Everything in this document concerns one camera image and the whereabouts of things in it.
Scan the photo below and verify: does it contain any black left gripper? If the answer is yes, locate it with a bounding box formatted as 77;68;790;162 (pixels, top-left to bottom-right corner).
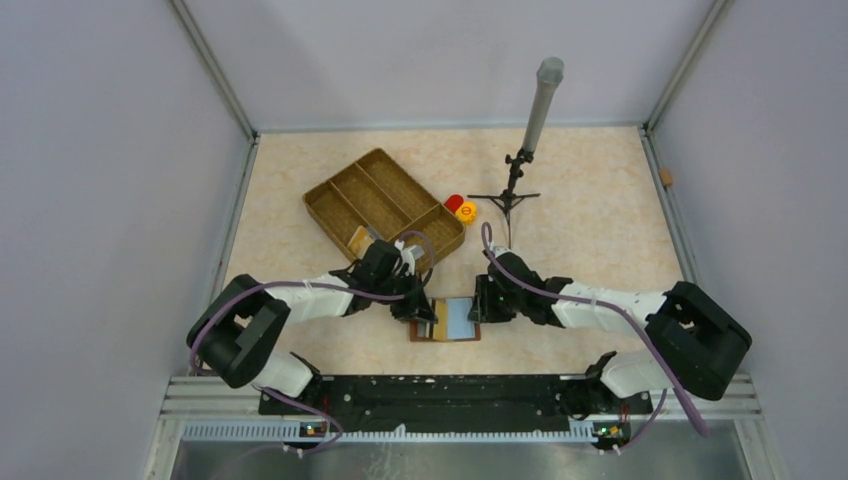
373;269;438;324

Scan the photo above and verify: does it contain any brown leather card holder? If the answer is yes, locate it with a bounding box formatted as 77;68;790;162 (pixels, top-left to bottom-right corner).
408;297;482;343

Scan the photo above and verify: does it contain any woven brown divided tray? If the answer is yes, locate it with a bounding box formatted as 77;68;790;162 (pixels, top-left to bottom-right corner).
303;148;465;272

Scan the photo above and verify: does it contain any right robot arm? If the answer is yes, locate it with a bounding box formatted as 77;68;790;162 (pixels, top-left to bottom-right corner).
469;247;753;412

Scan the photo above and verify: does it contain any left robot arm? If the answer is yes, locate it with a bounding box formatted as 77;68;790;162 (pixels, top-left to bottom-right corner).
186;239;437;414

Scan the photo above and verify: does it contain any orange cylinder button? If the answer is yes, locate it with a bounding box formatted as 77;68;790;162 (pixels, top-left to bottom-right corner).
454;201;477;226

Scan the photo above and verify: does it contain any black tripod stand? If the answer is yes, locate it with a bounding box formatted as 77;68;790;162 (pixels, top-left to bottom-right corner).
468;148;541;248

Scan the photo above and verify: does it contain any red cylinder button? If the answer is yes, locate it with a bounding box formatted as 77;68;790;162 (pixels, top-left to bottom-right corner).
443;194;464;214

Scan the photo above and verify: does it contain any grey tube on stand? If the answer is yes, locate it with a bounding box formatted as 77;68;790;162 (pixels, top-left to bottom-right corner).
521;57;564;154

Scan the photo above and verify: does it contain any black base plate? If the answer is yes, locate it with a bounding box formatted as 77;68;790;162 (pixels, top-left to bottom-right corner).
300;374;653;433

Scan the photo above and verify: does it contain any small wooden wall block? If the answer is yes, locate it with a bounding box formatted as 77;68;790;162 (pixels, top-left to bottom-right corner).
657;167;674;188

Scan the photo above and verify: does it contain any aluminium frame rail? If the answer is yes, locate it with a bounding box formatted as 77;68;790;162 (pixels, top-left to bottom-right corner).
142;374;790;480

